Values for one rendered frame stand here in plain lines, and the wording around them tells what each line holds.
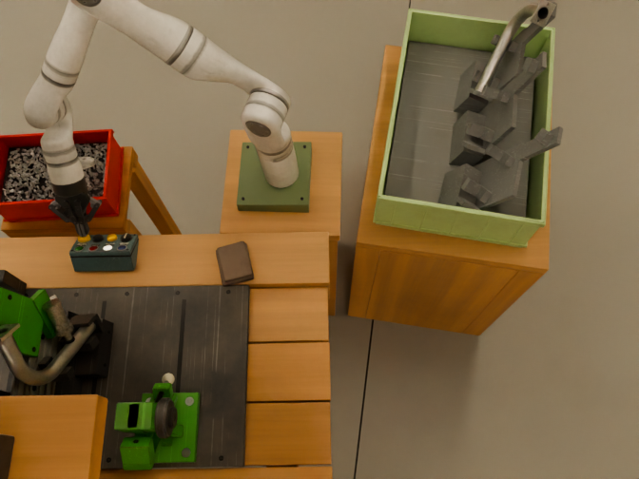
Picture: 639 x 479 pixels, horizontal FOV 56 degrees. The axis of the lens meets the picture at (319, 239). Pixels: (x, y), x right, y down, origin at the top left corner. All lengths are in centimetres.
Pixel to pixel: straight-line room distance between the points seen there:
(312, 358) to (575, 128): 187
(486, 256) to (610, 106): 155
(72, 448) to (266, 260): 81
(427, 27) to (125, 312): 116
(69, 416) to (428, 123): 127
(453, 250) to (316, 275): 40
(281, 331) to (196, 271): 26
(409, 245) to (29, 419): 109
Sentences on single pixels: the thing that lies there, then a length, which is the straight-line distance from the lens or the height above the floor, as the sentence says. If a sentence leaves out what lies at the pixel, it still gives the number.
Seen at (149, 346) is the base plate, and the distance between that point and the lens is 150.
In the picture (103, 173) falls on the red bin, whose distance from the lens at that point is 174.
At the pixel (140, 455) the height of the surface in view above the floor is 114.
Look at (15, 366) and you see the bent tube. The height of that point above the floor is 116.
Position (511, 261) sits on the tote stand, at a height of 79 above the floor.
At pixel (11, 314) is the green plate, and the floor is 116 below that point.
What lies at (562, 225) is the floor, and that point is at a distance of 269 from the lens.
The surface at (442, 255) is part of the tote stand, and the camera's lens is 165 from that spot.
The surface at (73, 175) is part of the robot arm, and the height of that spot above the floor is 110.
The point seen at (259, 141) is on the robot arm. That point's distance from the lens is 139.
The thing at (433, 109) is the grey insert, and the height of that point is 85.
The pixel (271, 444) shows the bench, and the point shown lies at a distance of 143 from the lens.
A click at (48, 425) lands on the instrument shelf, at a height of 154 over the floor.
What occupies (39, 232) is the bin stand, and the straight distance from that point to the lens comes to 184.
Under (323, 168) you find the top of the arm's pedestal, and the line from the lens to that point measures 166.
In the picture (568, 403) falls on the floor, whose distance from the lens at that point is 249.
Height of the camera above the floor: 230
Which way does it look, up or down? 68 degrees down
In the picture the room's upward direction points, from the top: 2 degrees counter-clockwise
